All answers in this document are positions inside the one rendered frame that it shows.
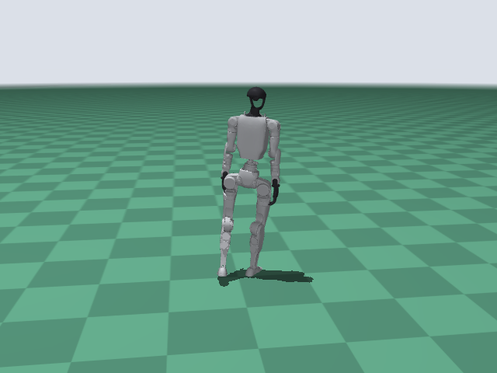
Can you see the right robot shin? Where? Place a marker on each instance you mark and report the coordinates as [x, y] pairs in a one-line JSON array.
[[256, 245]]

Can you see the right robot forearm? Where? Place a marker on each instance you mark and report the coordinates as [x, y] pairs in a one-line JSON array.
[[275, 167]]

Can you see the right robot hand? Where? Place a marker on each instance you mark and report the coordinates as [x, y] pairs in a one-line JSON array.
[[275, 185]]

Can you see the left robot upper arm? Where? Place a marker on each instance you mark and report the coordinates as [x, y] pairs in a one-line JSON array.
[[232, 132]]

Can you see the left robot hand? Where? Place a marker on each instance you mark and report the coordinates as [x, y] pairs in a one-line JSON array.
[[224, 175]]

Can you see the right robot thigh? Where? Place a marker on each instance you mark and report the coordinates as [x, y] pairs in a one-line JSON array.
[[263, 188]]

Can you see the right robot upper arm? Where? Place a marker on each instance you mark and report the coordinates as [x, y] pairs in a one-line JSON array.
[[274, 136]]

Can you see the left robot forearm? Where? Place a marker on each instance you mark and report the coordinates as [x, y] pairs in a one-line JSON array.
[[226, 165]]

